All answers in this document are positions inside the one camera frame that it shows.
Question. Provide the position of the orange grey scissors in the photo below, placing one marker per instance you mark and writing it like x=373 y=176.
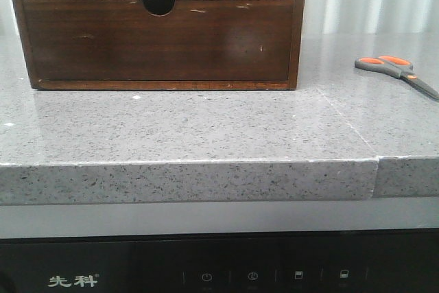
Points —
x=398 y=68

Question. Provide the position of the dark wooden drawer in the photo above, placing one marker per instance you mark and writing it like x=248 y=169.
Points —
x=196 y=40

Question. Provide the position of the black appliance control panel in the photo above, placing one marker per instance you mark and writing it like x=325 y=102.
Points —
x=332 y=261

